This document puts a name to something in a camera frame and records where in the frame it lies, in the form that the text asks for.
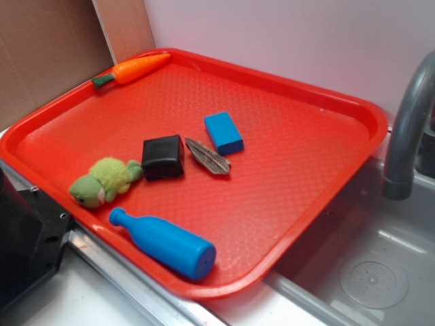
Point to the blue plastic bottle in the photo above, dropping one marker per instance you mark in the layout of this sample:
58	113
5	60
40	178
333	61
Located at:
171	245

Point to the grey toy faucet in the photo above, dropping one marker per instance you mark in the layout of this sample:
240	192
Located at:
411	144

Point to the grey toy sink basin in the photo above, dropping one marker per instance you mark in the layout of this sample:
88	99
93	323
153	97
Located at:
365	260

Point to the blue rectangular block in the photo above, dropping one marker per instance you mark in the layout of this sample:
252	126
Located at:
224	134

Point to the brown wood piece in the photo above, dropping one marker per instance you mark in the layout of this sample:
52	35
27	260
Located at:
208	158

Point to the orange toy carrot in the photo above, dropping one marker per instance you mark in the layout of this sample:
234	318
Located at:
130	70

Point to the green plush toy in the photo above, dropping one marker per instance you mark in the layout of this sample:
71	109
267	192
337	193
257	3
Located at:
106	179

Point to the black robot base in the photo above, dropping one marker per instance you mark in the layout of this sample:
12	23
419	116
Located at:
34	230

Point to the red plastic tray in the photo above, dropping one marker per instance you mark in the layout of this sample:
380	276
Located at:
302	145

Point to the black square box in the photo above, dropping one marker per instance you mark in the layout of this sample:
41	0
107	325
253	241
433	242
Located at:
163	158

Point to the brown cardboard panel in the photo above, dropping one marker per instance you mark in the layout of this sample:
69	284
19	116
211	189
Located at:
50	47

